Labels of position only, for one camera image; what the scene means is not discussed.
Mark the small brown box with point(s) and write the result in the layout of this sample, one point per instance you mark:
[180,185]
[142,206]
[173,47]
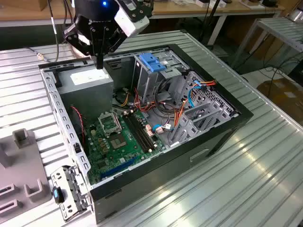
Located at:
[42,4]

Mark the black RAM slot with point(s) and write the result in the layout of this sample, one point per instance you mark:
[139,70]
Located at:
[144,132]
[134,132]
[140,132]
[137,132]

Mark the blue plastic drive latch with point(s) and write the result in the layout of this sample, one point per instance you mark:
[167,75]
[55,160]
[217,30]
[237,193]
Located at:
[149,61]

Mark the grey power supply unit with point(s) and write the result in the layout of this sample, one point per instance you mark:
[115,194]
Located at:
[87,94]

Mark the wooden desk white frame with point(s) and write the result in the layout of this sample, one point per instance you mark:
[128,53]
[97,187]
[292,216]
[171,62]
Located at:
[236,10]

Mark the small white box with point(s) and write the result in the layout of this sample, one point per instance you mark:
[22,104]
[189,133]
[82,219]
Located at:
[202,2]

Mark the grey parts rack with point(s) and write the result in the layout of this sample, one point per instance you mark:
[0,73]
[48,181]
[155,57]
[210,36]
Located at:
[23,160]

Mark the small black device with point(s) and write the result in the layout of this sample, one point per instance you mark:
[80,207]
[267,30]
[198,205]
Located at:
[270,2]

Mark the green motherboard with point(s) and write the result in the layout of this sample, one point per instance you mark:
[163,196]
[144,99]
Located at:
[113,163]

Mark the blue expansion slot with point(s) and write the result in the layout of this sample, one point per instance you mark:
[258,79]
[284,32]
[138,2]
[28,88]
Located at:
[118,168]

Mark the large brown cardboard box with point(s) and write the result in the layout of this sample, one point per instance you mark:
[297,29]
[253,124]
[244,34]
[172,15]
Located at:
[284,99]

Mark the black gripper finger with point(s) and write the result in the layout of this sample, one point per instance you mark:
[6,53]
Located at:
[71,35]
[113,41]

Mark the CPU socket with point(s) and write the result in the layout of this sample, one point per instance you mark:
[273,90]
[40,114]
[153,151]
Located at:
[118,142]

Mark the hinged metal slot retainer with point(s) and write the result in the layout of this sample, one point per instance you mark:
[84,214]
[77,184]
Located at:
[58,176]

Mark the grey metal optical drive cage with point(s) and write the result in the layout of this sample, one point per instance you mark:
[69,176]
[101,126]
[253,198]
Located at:
[146,80]

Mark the black open PC case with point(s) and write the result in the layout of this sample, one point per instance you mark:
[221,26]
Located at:
[154,175]

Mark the grey metal disk bay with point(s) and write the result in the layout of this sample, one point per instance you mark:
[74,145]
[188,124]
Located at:
[189,127]

